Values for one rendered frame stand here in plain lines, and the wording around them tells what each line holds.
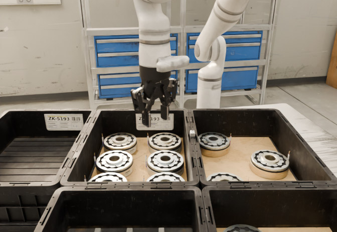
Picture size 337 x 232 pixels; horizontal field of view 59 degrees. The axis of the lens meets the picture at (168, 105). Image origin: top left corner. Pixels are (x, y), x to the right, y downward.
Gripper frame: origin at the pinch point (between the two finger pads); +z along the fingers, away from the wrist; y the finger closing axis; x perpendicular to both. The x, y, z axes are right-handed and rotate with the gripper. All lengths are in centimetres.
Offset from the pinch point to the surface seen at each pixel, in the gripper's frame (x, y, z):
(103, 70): -164, -89, 41
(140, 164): -6.4, 0.5, 17.3
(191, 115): -4.5, -19.2, 7.3
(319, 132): 15, -84, 30
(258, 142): 11.3, -34.9, 17.3
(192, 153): 10.5, -2.4, 7.3
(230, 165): 12.2, -17.7, 17.2
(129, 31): -152, -111, 10
